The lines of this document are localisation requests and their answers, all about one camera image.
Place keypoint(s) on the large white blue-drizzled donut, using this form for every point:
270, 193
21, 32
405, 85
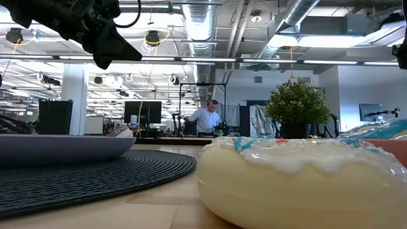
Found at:
286, 197

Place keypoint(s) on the small purple white-rimmed donut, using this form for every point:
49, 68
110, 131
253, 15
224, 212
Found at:
122, 133

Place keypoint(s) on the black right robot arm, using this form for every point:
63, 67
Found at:
402, 55

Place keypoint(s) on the large blue frosted donut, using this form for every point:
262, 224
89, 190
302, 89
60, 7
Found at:
381, 130

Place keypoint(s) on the black background robot arm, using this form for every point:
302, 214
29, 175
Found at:
16, 125

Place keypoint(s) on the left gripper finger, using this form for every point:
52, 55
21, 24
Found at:
114, 51

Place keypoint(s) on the white bottle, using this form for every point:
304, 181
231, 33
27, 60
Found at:
134, 119

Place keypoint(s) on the grey wall monitor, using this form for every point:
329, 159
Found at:
370, 111

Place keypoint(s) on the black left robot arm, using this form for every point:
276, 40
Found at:
25, 12

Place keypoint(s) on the black computer monitor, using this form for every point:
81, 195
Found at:
149, 112

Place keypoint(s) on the small potted green plant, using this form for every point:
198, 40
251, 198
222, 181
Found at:
295, 105

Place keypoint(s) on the person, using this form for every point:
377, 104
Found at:
206, 121

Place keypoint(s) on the black ceiling device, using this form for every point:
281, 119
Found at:
152, 38
14, 35

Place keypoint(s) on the silver foil sheet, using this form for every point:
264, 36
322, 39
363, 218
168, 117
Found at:
232, 114
259, 121

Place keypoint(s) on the dark round woven placemat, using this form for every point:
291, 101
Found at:
95, 181

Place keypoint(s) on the silver ceiling air duct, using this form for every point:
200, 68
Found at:
200, 31
295, 16

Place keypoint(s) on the white square pillar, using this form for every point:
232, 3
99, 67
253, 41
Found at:
74, 95

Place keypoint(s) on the lavender round plate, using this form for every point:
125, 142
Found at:
63, 149

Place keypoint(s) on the black rectangular cabinet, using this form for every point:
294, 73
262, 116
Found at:
55, 116

